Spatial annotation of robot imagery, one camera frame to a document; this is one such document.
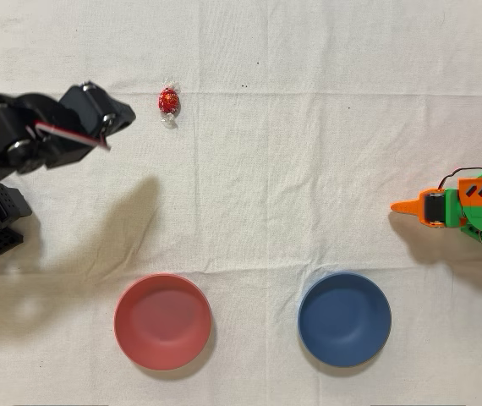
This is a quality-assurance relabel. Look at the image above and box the red candy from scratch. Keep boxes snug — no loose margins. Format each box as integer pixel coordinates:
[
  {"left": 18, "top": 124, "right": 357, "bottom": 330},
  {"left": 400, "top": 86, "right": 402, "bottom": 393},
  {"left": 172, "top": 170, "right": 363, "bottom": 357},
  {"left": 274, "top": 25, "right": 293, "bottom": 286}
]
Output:
[{"left": 156, "top": 78, "right": 182, "bottom": 129}]

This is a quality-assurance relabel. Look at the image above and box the blue bowl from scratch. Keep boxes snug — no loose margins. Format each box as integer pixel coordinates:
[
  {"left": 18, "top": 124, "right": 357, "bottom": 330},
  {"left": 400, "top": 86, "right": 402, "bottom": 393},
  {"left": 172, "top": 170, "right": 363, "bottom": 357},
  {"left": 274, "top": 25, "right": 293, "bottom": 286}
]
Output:
[{"left": 297, "top": 272, "right": 393, "bottom": 368}]

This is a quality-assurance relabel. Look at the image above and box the red bowl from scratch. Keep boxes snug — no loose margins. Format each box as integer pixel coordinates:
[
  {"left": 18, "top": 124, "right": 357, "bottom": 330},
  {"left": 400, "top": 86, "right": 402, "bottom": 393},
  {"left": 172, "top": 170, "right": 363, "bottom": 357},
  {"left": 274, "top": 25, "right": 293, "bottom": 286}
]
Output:
[{"left": 113, "top": 273, "right": 213, "bottom": 372}]

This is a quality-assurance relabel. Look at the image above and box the white tablecloth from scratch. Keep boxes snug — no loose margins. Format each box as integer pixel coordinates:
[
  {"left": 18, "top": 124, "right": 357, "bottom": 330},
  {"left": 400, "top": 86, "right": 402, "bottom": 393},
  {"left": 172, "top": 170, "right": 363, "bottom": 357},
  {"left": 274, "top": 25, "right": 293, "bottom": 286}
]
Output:
[{"left": 0, "top": 0, "right": 482, "bottom": 406}]

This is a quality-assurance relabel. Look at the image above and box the red white black servo cable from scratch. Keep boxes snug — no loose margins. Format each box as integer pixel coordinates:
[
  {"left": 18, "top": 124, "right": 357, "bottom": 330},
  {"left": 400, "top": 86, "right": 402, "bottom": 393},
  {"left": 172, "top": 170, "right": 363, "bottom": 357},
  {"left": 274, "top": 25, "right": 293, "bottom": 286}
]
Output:
[
  {"left": 437, "top": 167, "right": 482, "bottom": 190},
  {"left": 33, "top": 120, "right": 112, "bottom": 151}
]

